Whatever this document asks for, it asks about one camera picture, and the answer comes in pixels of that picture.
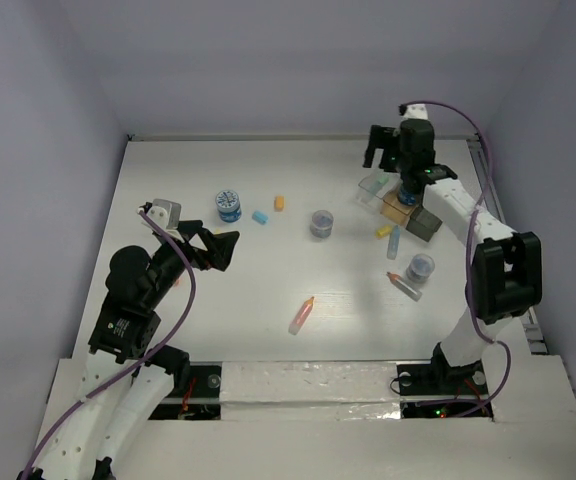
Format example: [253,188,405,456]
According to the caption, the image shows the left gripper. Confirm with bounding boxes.
[145,219,239,306]

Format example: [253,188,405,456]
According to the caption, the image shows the blue patterned tape roll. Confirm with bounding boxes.
[215,189,242,223]
[397,184,419,206]

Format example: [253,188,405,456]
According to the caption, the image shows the blue highlighter marker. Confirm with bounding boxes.
[386,225,401,260]

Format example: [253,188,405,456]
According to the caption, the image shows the clear jar dark pins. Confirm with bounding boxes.
[406,254,435,284]
[310,210,334,239]

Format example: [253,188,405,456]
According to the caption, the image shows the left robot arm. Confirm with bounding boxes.
[19,220,240,479]

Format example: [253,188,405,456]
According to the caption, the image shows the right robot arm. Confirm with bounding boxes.
[363,118,542,392]

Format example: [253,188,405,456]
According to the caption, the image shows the clear plastic container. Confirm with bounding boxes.
[357,170,400,209]

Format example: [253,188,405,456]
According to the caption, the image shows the blue marker cap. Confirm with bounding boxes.
[252,211,268,225]

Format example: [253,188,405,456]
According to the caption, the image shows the orange plastic container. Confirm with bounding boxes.
[380,184,420,226]

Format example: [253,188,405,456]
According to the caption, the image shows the orange marker cap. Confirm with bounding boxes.
[274,196,285,212]

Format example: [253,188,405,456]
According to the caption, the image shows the yellow marker cap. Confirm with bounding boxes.
[375,225,393,239]

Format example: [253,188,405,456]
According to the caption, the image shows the pink orange highlighter marker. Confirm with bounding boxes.
[288,297,315,335]

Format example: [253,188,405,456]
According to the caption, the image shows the orange tip clear marker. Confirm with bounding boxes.
[386,272,422,302]

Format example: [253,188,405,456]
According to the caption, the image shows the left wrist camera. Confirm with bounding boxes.
[137,198,182,231]

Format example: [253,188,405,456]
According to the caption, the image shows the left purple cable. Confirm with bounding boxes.
[21,212,197,480]

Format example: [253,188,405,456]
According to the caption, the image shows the purple cable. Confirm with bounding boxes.
[400,101,513,419]
[21,212,197,480]

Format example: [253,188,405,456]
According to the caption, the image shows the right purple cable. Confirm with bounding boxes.
[400,101,513,419]

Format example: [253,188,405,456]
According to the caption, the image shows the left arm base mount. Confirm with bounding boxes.
[149,363,222,421]

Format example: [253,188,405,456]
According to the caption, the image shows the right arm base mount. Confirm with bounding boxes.
[389,361,493,419]

